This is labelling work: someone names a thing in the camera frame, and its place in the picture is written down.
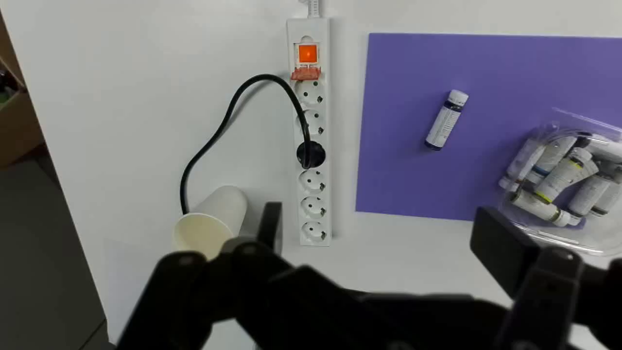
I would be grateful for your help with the white tube with yellow band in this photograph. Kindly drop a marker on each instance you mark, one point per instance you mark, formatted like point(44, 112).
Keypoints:
point(565, 176)
point(541, 209)

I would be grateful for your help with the white power strip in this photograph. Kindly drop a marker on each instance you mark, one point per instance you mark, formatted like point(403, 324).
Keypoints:
point(314, 129)

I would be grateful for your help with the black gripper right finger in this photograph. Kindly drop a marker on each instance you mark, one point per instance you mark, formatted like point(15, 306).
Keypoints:
point(518, 260)

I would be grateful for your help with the white tube with black cap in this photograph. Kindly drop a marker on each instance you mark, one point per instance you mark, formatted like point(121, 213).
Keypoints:
point(446, 120)

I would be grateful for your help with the white paper cup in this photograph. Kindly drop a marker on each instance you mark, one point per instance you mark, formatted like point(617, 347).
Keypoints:
point(211, 225)

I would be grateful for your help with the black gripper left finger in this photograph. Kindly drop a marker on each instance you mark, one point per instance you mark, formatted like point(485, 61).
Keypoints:
point(188, 293)

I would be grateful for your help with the clear plastic bag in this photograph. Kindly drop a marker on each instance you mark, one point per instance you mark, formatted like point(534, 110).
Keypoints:
point(584, 226)

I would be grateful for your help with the red illuminated rocker switch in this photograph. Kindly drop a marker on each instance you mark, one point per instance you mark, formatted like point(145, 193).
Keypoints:
point(308, 53)

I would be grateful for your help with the purple mat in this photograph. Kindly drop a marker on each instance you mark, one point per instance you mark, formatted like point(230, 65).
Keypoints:
point(415, 176)

